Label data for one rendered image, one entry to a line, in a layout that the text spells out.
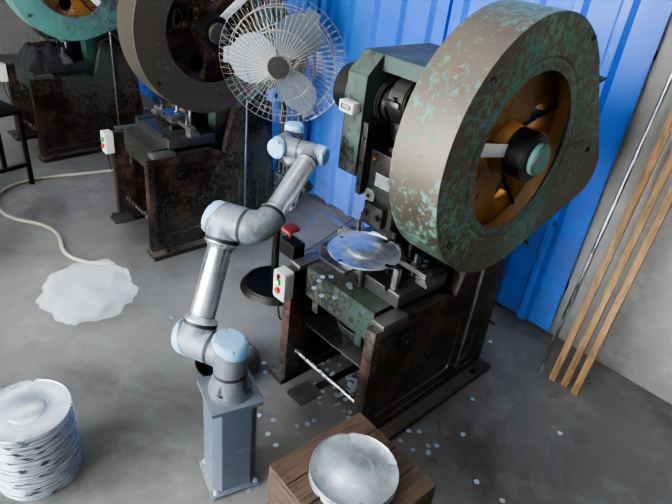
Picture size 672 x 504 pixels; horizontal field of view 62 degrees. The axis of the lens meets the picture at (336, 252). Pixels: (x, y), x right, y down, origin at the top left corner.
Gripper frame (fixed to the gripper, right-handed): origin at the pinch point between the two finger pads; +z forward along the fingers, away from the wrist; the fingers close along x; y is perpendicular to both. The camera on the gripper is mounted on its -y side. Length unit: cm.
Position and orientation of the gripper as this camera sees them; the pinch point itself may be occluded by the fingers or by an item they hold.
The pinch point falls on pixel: (292, 208)
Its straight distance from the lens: 232.4
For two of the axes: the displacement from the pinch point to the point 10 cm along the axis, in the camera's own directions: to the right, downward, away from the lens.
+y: -6.7, -4.4, 5.9
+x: -7.3, 2.9, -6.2
